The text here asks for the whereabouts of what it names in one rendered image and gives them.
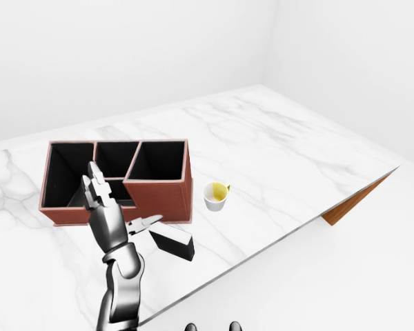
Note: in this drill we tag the white mug with yellow inside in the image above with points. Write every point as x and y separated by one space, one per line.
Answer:
214 200

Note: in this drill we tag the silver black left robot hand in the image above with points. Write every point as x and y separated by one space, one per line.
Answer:
108 220

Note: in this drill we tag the red-brown desk caddy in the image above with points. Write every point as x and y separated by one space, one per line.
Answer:
158 198

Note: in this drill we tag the small dark rounded shape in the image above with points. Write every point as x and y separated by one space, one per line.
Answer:
190 327
235 326

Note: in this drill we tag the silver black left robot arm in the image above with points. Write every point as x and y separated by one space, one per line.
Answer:
122 289

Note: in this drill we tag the black and white book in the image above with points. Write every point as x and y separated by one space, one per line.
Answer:
174 243

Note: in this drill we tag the brown wooden table underside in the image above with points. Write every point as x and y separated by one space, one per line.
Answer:
352 205

